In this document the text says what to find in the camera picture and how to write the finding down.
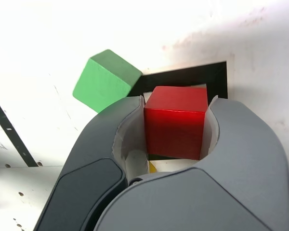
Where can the green cube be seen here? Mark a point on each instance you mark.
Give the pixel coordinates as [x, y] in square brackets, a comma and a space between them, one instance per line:
[103, 79]

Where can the black tape square outline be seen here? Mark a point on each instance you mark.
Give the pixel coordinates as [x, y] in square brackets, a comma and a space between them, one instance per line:
[214, 72]

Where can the red cube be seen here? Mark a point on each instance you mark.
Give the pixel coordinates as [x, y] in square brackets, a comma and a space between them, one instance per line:
[174, 127]

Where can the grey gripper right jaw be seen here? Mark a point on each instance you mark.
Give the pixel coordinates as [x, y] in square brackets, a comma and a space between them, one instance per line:
[231, 180]

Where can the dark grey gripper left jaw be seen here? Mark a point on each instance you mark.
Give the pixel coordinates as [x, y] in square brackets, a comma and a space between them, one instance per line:
[86, 168]

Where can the black tape strip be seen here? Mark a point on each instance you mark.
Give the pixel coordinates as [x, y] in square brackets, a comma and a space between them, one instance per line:
[9, 130]

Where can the yellow cube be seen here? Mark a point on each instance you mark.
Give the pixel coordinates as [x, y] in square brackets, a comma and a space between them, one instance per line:
[153, 168]

